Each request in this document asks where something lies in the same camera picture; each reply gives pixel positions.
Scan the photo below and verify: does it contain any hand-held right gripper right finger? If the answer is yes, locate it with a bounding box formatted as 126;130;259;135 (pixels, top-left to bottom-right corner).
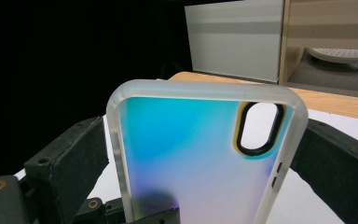
290;119;358;224

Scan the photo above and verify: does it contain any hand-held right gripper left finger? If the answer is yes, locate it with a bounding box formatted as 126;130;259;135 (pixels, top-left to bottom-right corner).
23;116;110;224

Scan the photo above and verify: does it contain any iridescent phone case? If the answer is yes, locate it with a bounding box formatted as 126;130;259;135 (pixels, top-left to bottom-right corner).
105;78;310;224

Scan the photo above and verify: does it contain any white perforated wheeled base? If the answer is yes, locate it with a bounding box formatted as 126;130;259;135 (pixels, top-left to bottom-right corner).
306;47;358;71

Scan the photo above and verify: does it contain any wooden cabinet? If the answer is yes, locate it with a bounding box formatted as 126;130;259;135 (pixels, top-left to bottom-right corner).
278;0;358;87

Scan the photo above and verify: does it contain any white cabinet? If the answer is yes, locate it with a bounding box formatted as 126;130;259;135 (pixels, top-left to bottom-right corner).
184;0;285;84

